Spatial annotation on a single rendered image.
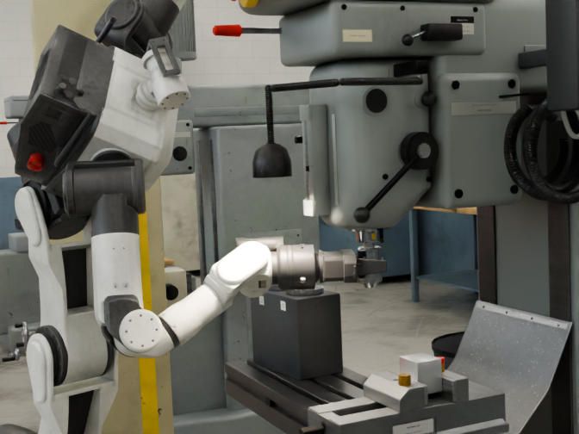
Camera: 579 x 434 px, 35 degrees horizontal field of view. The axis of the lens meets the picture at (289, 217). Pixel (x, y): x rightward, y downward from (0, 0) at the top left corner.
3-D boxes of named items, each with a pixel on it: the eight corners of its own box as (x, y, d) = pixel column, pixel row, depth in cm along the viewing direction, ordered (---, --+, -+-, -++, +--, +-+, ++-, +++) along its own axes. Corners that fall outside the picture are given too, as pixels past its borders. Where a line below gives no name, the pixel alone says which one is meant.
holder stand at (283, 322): (300, 381, 209) (295, 294, 208) (252, 362, 228) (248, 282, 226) (344, 372, 215) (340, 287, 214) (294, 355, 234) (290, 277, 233)
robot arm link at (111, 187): (74, 235, 169) (71, 163, 172) (78, 244, 178) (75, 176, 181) (139, 231, 171) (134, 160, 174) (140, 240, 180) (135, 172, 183)
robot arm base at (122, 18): (84, 44, 196) (128, 43, 191) (102, -6, 200) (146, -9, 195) (121, 81, 208) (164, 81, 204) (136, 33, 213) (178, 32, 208)
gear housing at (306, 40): (333, 55, 162) (331, -3, 161) (277, 67, 184) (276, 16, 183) (490, 54, 176) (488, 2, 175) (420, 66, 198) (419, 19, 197)
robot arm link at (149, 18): (130, -22, 202) (100, 29, 199) (161, -16, 197) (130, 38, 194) (156, 9, 211) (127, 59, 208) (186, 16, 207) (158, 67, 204)
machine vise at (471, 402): (344, 468, 153) (341, 403, 152) (304, 443, 166) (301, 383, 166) (512, 430, 168) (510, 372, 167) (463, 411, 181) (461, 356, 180)
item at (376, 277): (386, 282, 181) (385, 251, 180) (364, 283, 179) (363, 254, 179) (376, 278, 185) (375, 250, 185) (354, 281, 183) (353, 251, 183)
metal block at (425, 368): (418, 395, 164) (417, 362, 163) (400, 388, 169) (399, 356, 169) (442, 391, 166) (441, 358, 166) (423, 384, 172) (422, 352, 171)
